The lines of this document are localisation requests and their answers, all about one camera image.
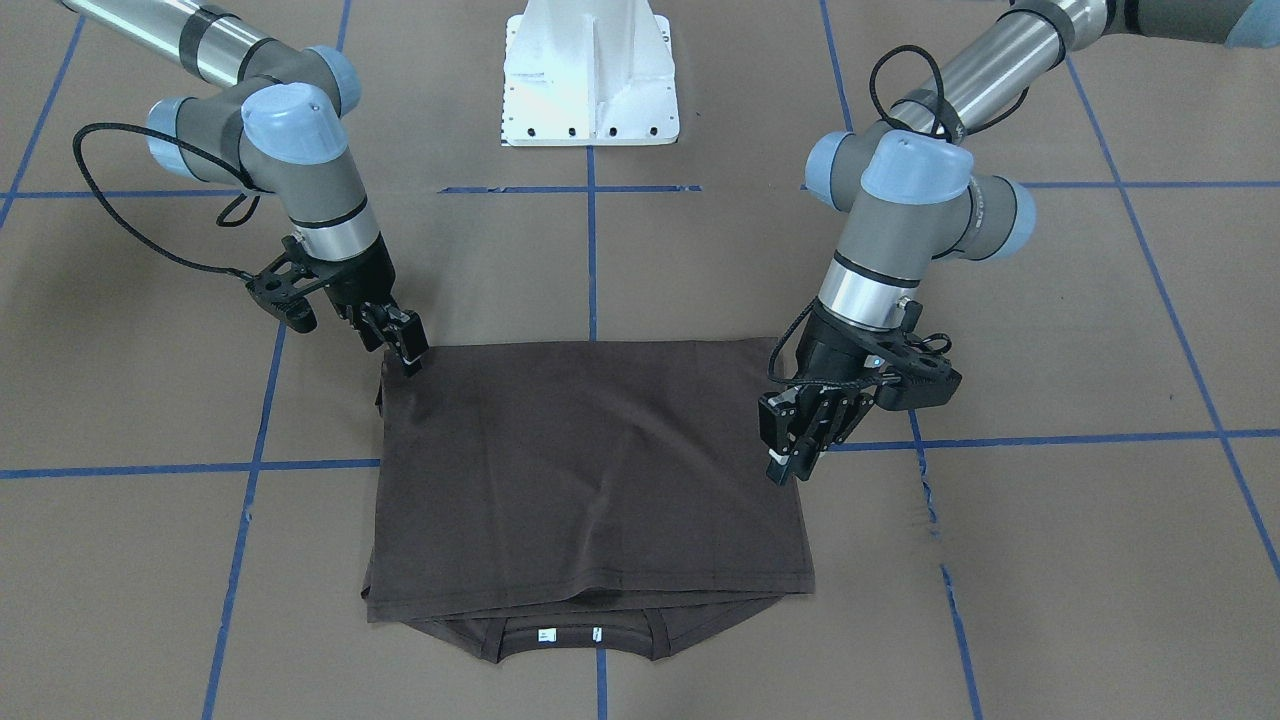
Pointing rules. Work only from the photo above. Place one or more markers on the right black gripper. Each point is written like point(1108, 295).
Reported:
point(362, 281)

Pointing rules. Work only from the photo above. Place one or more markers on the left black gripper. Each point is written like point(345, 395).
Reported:
point(836, 353)

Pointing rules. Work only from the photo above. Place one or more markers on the dark brown t-shirt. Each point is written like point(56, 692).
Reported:
point(577, 494)

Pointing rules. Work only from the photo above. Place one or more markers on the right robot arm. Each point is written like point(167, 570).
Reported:
point(275, 128)

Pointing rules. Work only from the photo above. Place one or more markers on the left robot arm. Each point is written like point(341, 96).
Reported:
point(911, 196)

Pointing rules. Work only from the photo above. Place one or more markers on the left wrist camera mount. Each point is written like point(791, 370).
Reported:
point(918, 373)

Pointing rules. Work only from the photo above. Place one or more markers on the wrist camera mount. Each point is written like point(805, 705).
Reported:
point(918, 373)
point(282, 287)

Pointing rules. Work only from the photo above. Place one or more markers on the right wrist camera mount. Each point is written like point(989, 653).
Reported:
point(282, 287)

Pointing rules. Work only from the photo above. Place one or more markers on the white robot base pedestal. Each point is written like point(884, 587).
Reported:
point(589, 73)

